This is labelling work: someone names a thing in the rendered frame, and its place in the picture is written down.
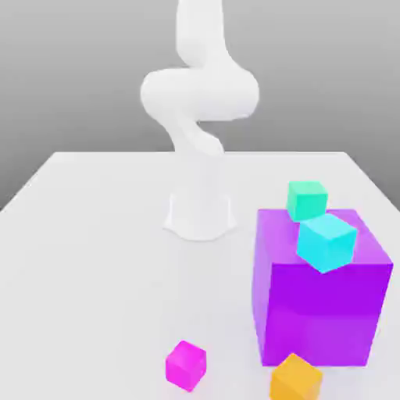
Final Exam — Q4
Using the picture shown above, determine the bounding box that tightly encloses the large purple box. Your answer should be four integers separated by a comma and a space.
252, 208, 395, 367

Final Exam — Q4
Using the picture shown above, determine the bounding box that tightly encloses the small green cube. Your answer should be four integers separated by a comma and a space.
286, 180, 329, 223

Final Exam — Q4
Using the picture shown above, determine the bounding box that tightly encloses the small cyan cube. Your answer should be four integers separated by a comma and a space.
295, 212, 358, 275

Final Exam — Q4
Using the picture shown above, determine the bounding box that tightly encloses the small orange cube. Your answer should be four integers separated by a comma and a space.
269, 352, 323, 400

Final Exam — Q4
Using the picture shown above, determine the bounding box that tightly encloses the small magenta cube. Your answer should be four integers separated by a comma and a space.
165, 340, 208, 393

